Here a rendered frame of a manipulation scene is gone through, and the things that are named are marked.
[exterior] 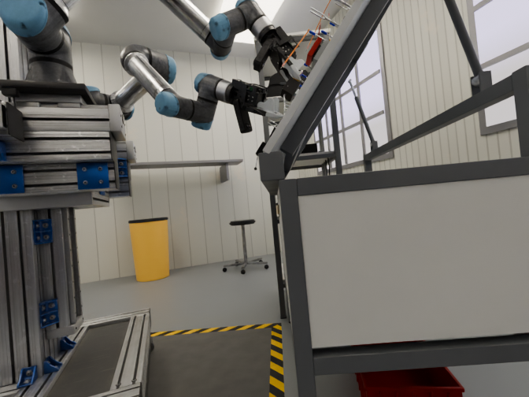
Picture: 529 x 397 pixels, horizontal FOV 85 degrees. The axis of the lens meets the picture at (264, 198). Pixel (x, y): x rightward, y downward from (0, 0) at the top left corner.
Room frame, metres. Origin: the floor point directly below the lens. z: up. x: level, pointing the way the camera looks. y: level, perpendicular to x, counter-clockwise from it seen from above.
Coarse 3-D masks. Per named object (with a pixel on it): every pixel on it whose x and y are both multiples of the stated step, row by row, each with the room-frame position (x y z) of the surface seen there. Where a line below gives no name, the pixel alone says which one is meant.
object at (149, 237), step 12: (132, 228) 3.25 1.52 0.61; (144, 228) 3.22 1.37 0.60; (156, 228) 3.27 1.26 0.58; (132, 240) 3.27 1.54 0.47; (144, 240) 3.22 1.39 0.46; (156, 240) 3.27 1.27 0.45; (144, 252) 3.23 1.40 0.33; (156, 252) 3.27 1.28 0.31; (144, 264) 3.23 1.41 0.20; (156, 264) 3.27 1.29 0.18; (168, 264) 3.45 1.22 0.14; (144, 276) 3.24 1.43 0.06; (156, 276) 3.27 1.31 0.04
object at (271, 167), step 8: (272, 152) 0.64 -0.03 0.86; (280, 152) 0.64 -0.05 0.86; (264, 160) 0.64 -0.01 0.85; (272, 160) 0.64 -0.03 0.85; (280, 160) 0.64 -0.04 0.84; (264, 168) 0.64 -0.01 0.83; (272, 168) 0.64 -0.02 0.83; (280, 168) 0.64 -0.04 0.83; (264, 176) 0.64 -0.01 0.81; (272, 176) 0.64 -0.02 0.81; (280, 176) 0.64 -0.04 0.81; (264, 184) 0.76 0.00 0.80; (272, 184) 0.79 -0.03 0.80; (272, 192) 1.36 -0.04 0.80
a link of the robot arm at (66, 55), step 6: (66, 30) 0.92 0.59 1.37; (66, 36) 0.92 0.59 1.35; (66, 42) 0.90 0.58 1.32; (60, 48) 0.88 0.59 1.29; (66, 48) 0.91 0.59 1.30; (30, 54) 0.87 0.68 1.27; (36, 54) 0.86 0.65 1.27; (42, 54) 0.87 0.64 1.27; (48, 54) 0.87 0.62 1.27; (54, 54) 0.88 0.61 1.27; (60, 54) 0.89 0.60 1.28; (66, 54) 0.91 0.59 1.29; (66, 60) 0.91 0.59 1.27; (72, 66) 0.95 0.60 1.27
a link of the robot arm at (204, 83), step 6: (204, 72) 1.02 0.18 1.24; (198, 78) 1.01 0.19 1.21; (204, 78) 1.00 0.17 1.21; (210, 78) 0.99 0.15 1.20; (216, 78) 0.99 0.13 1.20; (198, 84) 1.01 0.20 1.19; (204, 84) 1.00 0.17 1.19; (210, 84) 0.98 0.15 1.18; (216, 84) 0.97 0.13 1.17; (198, 90) 1.02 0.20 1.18; (204, 90) 1.00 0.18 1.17; (210, 90) 0.99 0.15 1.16; (204, 96) 1.00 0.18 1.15; (210, 96) 1.01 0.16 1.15
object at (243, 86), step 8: (232, 80) 0.95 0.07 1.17; (240, 80) 0.96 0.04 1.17; (232, 88) 0.96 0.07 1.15; (240, 88) 0.95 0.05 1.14; (248, 88) 0.94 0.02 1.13; (256, 88) 0.90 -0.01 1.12; (264, 88) 0.94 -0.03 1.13; (232, 96) 0.98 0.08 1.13; (240, 96) 0.97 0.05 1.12; (248, 96) 0.94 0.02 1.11; (256, 96) 0.92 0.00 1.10; (264, 96) 0.96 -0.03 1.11; (232, 104) 1.00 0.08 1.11; (248, 104) 0.93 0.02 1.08; (256, 104) 0.94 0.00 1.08
